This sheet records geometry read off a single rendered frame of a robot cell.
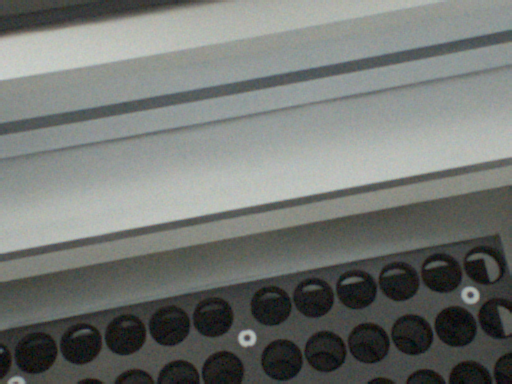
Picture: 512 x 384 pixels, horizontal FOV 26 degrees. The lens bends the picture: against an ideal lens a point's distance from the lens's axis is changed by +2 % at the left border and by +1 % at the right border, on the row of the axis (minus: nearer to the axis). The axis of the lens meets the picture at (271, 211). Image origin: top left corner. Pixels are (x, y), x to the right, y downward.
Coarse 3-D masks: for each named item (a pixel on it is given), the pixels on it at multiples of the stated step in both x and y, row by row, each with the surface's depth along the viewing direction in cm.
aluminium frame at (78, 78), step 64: (64, 0) 28; (128, 0) 29; (192, 0) 29; (256, 0) 29; (320, 0) 29; (384, 0) 29; (448, 0) 29; (0, 64) 29; (64, 64) 29; (128, 64) 29; (192, 64) 29; (256, 64) 30; (320, 64) 30; (384, 64) 31; (448, 64) 32; (0, 128) 31; (64, 128) 31; (128, 128) 32
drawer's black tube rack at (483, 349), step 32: (352, 288) 39; (384, 288) 39; (448, 288) 39; (160, 320) 39; (224, 320) 39; (352, 320) 36; (384, 320) 36; (416, 320) 36; (448, 320) 38; (480, 320) 39; (32, 352) 38; (96, 352) 39; (128, 352) 39; (192, 352) 35; (224, 352) 35; (256, 352) 35; (288, 352) 38; (320, 352) 38; (352, 352) 35; (384, 352) 35; (416, 352) 39; (448, 352) 35; (480, 352) 35
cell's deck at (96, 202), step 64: (192, 128) 33; (256, 128) 33; (320, 128) 33; (384, 128) 33; (448, 128) 33; (0, 192) 32; (64, 192) 32; (128, 192) 32; (192, 192) 32; (256, 192) 32; (320, 192) 32; (384, 192) 33; (448, 192) 35; (0, 256) 32; (64, 256) 33; (128, 256) 34
